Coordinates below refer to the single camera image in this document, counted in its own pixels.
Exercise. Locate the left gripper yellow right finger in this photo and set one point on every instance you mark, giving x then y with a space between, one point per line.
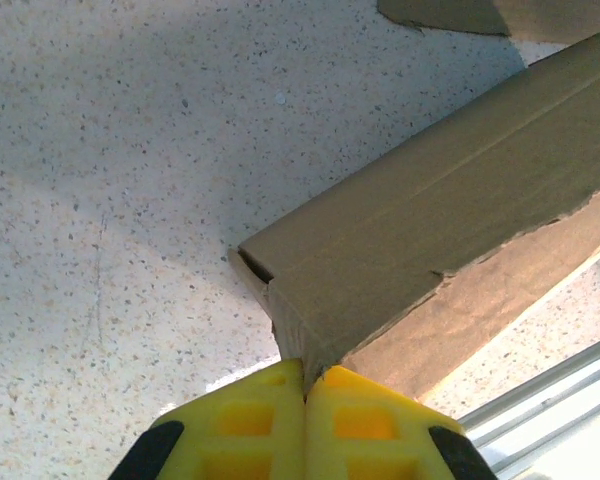
370 435

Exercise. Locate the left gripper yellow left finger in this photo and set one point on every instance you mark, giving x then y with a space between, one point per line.
240 435

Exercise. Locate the brown cardboard box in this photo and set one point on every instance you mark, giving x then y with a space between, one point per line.
440 15
430 225

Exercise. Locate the aluminium frame rail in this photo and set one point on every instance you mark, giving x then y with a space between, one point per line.
570 400

